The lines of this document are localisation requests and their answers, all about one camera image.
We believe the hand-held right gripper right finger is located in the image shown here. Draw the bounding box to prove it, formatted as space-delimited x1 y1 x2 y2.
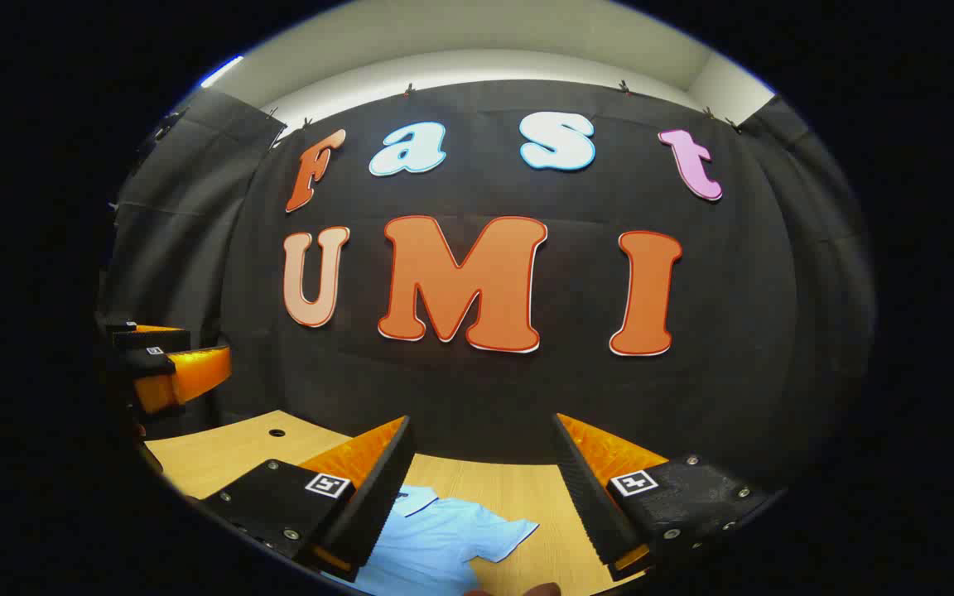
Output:
550 412 776 582

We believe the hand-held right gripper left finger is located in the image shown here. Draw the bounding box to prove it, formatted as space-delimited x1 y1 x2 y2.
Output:
200 416 417 583

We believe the light blue T-shirt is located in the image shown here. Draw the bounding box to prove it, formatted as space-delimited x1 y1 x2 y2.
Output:
324 486 540 596

